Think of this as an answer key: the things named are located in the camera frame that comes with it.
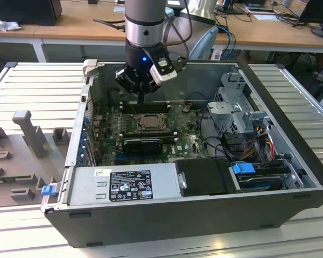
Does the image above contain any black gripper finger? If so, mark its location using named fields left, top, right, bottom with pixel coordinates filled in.
left=114, top=68, right=145, bottom=104
left=142, top=76, right=159, bottom=104

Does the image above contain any silver CPU plate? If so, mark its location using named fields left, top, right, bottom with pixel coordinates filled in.
left=142, top=114, right=164, bottom=127

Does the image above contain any metal socket cover frame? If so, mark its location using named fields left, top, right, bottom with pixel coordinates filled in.
left=137, top=112, right=169, bottom=130

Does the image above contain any CPU socket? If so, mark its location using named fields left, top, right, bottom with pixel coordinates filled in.
left=136, top=112, right=170, bottom=132

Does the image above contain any blue expansion slot retainer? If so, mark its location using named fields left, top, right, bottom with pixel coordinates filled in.
left=79, top=116, right=90, bottom=165

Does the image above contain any black graphics card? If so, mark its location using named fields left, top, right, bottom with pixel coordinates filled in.
left=122, top=138, right=164, bottom=156

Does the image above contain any green motherboard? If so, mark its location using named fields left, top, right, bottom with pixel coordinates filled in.
left=93, top=103, right=213, bottom=166

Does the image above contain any pale blue teach pendant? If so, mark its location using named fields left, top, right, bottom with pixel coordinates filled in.
left=189, top=26, right=219, bottom=61

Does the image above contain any metal drive cage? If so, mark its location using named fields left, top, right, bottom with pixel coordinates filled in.
left=206, top=71, right=273, bottom=135

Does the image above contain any black plastic shroud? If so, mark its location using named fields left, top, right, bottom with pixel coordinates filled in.
left=174, top=158, right=242, bottom=197

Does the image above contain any grey power supply unit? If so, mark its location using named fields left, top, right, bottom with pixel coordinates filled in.
left=66, top=162, right=182, bottom=206

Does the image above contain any grey parts rack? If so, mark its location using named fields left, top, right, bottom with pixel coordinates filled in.
left=0, top=110, right=73, bottom=208

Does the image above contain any black computer tower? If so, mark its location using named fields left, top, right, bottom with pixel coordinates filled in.
left=0, top=0, right=63, bottom=27

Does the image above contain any blue disk carrier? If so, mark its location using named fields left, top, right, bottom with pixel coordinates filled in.
left=231, top=162, right=256, bottom=184

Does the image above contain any crumpled white paper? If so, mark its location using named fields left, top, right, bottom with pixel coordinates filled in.
left=0, top=15, right=23, bottom=33

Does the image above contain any blue power supply latch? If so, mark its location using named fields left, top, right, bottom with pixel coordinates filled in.
left=41, top=185, right=56, bottom=197

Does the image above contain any black open PC case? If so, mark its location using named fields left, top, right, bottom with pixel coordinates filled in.
left=40, top=59, right=323, bottom=249

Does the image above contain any hard disk drive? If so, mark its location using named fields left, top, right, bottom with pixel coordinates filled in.
left=236, top=171, right=284, bottom=193

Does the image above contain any green RAM stick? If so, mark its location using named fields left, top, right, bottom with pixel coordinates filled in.
left=0, top=176, right=20, bottom=185

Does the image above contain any black monitor with stand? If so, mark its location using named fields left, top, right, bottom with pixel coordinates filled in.
left=298, top=0, right=323, bottom=40

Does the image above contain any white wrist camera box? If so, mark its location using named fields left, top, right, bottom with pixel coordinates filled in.
left=149, top=55, right=178, bottom=87

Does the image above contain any grey case handle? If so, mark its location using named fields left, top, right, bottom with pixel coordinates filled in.
left=82, top=59, right=99, bottom=80

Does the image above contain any blue cable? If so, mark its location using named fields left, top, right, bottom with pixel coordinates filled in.
left=219, top=25, right=236, bottom=54

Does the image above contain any coloured power wire bundle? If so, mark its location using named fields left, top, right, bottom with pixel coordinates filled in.
left=241, top=126, right=276, bottom=162

